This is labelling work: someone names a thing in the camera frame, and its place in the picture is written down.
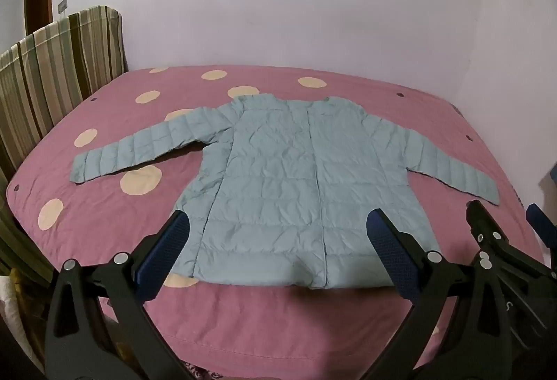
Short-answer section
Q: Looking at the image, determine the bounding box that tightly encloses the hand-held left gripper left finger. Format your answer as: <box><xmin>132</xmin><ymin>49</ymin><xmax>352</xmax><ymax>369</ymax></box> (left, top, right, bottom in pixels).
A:
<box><xmin>44</xmin><ymin>210</ymin><xmax>196</xmax><ymax>380</ymax></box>

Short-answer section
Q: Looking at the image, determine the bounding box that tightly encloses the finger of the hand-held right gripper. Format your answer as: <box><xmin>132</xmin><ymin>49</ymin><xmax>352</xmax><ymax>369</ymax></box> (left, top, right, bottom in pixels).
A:
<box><xmin>526</xmin><ymin>203</ymin><xmax>557</xmax><ymax>252</ymax></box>
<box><xmin>465</xmin><ymin>201</ymin><xmax>557</xmax><ymax>298</ymax></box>

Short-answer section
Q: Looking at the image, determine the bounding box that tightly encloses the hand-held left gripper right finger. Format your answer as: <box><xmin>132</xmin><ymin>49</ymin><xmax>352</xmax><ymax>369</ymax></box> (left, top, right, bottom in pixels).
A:
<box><xmin>366</xmin><ymin>208</ymin><xmax>511</xmax><ymax>380</ymax></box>

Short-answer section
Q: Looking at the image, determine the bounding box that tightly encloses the light blue puffer jacket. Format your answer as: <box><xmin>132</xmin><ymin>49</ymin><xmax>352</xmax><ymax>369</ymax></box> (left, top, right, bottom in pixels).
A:
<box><xmin>70</xmin><ymin>95</ymin><xmax>500</xmax><ymax>289</ymax></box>

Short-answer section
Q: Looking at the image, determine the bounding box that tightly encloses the pink dotted bedspread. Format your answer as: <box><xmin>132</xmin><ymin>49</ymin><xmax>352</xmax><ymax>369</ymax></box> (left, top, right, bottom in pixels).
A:
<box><xmin>6</xmin><ymin>65</ymin><xmax>550</xmax><ymax>379</ymax></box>

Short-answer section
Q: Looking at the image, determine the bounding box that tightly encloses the patterned dark cloth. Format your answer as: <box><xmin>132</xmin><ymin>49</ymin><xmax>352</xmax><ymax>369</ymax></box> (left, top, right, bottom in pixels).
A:
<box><xmin>183</xmin><ymin>363</ymin><xmax>238</xmax><ymax>380</ymax></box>

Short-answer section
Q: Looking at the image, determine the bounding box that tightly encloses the white cloth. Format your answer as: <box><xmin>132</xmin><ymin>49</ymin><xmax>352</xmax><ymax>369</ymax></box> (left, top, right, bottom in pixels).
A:
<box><xmin>0</xmin><ymin>278</ymin><xmax>25</xmax><ymax>343</ymax></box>

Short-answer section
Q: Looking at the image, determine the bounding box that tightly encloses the striped headboard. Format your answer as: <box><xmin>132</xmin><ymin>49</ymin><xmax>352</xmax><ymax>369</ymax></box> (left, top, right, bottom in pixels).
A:
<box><xmin>0</xmin><ymin>6</ymin><xmax>128</xmax><ymax>276</ymax></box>

